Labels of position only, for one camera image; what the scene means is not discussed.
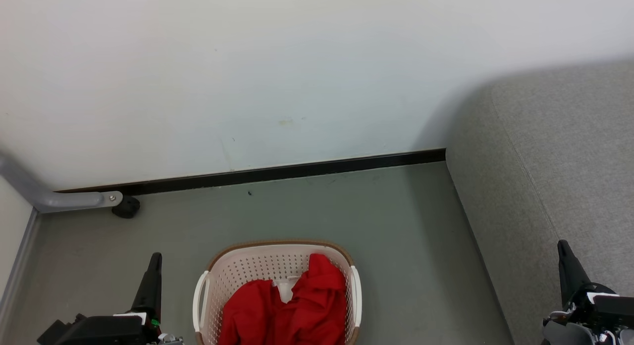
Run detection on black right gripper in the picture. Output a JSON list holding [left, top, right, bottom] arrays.
[[557, 240, 634, 332]]

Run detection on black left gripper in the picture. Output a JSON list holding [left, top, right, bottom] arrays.
[[57, 252, 163, 345]]

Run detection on red and white garment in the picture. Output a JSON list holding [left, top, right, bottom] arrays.
[[271, 253, 347, 345]]

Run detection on grey fabric sofa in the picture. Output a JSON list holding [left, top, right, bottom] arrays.
[[445, 58, 634, 345]]

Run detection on cream perforated laundry basket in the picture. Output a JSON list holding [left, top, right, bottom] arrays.
[[192, 240, 363, 345]]

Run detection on grey metal leg with caster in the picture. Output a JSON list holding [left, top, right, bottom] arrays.
[[0, 149, 123, 214]]

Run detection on grey partition bottom rail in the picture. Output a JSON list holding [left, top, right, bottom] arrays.
[[0, 209, 41, 328]]

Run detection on black wall baseboard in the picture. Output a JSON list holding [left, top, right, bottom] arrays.
[[54, 148, 446, 196]]

